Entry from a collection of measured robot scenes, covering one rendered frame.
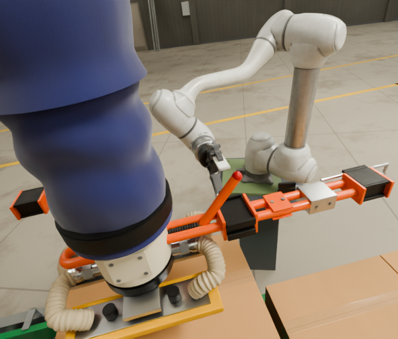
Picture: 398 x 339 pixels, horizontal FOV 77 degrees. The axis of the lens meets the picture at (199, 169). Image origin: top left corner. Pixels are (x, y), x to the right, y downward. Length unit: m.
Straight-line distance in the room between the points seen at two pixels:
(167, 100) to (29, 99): 0.57
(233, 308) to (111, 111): 0.64
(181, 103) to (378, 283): 1.17
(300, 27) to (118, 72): 0.85
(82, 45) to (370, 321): 1.32
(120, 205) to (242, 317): 0.52
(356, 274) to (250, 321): 0.78
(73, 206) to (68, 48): 0.22
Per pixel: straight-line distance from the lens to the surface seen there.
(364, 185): 0.73
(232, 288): 0.85
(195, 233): 0.58
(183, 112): 0.87
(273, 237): 1.77
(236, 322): 0.80
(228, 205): 0.62
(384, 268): 1.54
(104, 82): 0.34
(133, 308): 0.62
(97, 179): 0.40
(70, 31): 0.33
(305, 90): 1.16
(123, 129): 0.38
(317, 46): 1.09
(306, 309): 1.30
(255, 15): 14.32
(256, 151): 1.38
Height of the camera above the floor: 1.68
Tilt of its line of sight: 33 degrees down
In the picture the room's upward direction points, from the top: 8 degrees counter-clockwise
